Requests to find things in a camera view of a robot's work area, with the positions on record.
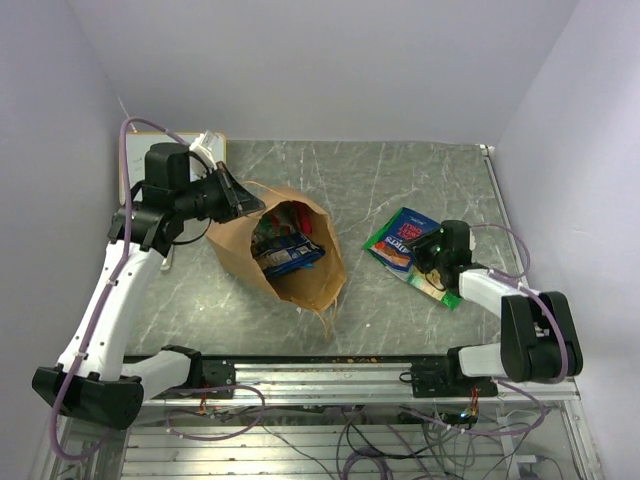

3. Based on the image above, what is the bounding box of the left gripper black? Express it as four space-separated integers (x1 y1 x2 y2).
175 161 267 224

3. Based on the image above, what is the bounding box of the blue white snack bag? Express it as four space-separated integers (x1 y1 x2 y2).
364 207 440 275

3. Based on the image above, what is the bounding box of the green cassava chips bag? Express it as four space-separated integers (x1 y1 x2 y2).
363 236 461 310

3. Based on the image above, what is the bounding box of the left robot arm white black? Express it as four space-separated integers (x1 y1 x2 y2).
32 143 265 430

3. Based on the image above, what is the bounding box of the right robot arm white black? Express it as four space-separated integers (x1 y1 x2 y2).
405 220 584 396

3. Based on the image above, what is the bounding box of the green snack bar packet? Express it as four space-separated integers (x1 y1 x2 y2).
255 209 297 238

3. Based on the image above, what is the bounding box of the red snack packet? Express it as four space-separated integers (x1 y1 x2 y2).
293 202 313 235

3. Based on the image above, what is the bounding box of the blue cookie snack pack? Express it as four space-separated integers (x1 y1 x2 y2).
251 232 325 279

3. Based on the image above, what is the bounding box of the white marker pen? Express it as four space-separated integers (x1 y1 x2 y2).
160 248 174 271

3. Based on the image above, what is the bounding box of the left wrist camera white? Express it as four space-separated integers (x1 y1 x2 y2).
189 130 226 169

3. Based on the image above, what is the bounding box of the small whiteboard wooden frame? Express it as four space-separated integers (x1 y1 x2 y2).
119 131 227 205

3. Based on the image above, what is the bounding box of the aluminium mounting rail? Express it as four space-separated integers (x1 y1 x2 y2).
54 355 581 406

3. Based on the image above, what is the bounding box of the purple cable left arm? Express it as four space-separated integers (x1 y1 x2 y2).
47 116 191 461

